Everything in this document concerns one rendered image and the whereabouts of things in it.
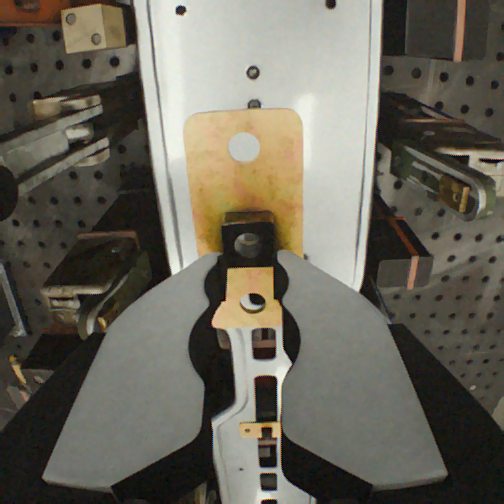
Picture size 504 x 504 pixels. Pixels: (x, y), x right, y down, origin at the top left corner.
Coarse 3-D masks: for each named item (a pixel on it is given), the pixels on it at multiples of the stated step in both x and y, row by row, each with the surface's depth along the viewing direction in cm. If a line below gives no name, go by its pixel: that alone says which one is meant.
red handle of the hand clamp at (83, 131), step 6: (84, 120) 30; (72, 126) 29; (78, 126) 30; (84, 126) 30; (90, 126) 30; (66, 132) 29; (72, 132) 29; (78, 132) 30; (84, 132) 30; (90, 132) 30; (72, 138) 30; (78, 138) 30; (84, 138) 30; (90, 138) 31
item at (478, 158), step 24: (384, 96) 60; (384, 120) 50; (408, 120) 42; (432, 120) 42; (456, 120) 42; (384, 144) 51; (432, 144) 34; (456, 144) 33; (480, 144) 33; (480, 168) 33
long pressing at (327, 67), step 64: (192, 0) 31; (256, 0) 31; (320, 0) 31; (192, 64) 34; (256, 64) 34; (320, 64) 33; (320, 128) 36; (320, 192) 40; (192, 256) 43; (320, 256) 43; (256, 448) 61
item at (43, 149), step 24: (48, 120) 26; (72, 120) 27; (0, 144) 21; (24, 144) 23; (48, 144) 26; (96, 144) 31; (0, 168) 18; (24, 168) 24; (48, 168) 25; (0, 192) 18; (24, 192) 23; (0, 216) 18
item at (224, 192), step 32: (192, 128) 12; (224, 128) 12; (256, 128) 12; (288, 128) 12; (192, 160) 13; (224, 160) 13; (256, 160) 13; (288, 160) 12; (192, 192) 13; (224, 192) 13; (256, 192) 13; (288, 192) 13; (224, 224) 13; (256, 224) 13; (288, 224) 14; (256, 256) 13; (256, 288) 15; (224, 320) 16; (256, 320) 16
